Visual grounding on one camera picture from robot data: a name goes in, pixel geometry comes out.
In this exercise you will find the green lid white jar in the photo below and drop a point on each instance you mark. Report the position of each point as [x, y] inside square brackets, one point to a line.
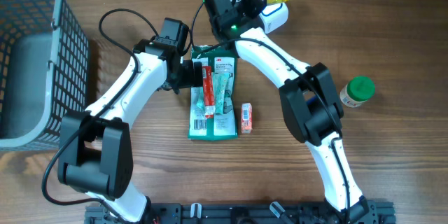
[357, 91]

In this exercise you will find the green 3M gloves package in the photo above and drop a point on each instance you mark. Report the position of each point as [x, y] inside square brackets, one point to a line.
[220, 127]

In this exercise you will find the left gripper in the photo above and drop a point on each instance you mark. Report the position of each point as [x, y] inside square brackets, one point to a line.
[185, 78]

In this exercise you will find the red sachet packet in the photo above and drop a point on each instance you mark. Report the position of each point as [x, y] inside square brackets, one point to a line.
[209, 101]

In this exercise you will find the pale green wipes packet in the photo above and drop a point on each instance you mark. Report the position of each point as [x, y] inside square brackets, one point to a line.
[222, 92]

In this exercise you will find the orange Kleenex tissue pack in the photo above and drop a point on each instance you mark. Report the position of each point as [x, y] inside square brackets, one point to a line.
[246, 118]

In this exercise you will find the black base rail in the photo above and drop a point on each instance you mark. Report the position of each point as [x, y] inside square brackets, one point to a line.
[306, 212]

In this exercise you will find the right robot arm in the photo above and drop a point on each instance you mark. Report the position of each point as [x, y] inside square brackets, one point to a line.
[310, 104]

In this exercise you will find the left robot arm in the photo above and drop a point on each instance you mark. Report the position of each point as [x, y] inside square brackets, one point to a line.
[95, 151]

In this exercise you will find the white barcode scanner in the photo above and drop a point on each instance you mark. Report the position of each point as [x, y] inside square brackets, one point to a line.
[273, 16]

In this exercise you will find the grey plastic mesh basket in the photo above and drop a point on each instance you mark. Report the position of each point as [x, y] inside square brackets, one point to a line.
[45, 60]

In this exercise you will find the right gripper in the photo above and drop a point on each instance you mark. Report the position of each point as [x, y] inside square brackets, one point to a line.
[254, 4]

